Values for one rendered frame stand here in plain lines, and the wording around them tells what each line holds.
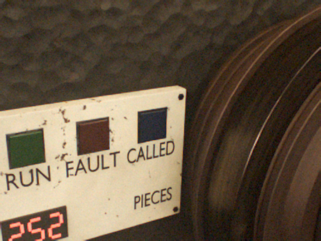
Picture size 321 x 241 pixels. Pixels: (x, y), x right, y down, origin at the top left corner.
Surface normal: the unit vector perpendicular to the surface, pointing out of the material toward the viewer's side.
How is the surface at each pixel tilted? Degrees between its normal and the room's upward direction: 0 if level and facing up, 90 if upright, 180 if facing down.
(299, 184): 76
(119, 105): 90
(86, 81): 90
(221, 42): 90
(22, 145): 90
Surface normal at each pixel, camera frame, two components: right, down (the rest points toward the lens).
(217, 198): -0.87, 0.13
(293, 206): -0.56, 0.22
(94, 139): 0.48, 0.34
